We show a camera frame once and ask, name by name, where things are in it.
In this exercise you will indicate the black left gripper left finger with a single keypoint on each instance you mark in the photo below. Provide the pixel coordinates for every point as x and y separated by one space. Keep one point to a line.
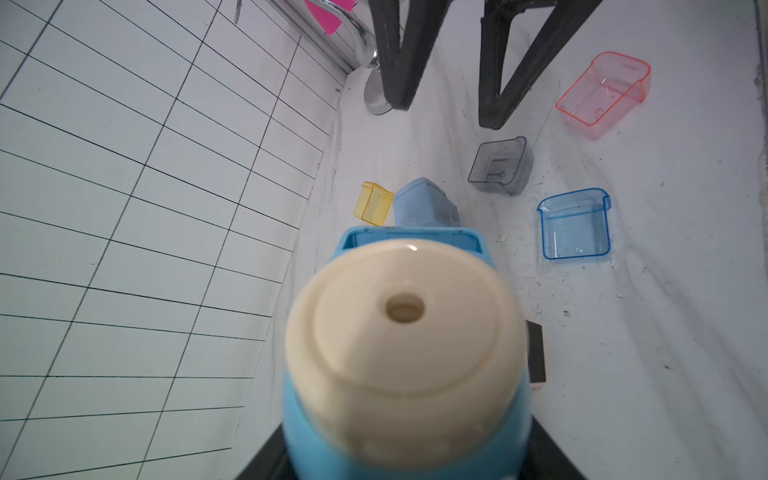
271 462

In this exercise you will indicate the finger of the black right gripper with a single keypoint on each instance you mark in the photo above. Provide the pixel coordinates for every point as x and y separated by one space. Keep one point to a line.
403 54
498 100

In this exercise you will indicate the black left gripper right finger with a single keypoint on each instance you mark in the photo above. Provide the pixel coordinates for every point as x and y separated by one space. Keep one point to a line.
545 459

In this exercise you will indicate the clear blue sharpener tray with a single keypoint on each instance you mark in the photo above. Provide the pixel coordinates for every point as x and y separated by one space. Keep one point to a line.
575 224

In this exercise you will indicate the pink pencil sharpener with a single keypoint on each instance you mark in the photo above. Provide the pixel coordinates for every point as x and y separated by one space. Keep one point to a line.
536 355

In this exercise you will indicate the clear yellow sharpener tray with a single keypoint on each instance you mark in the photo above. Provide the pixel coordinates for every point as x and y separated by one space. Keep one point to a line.
373 204

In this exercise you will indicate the clear grey sharpener tray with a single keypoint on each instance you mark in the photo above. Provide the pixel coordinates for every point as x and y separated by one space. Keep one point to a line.
502 167

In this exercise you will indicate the chrome cup holder stand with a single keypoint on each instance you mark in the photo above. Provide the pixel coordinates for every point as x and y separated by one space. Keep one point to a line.
352 46

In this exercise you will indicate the magenta plastic goblet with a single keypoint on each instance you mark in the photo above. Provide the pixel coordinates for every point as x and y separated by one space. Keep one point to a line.
327 20

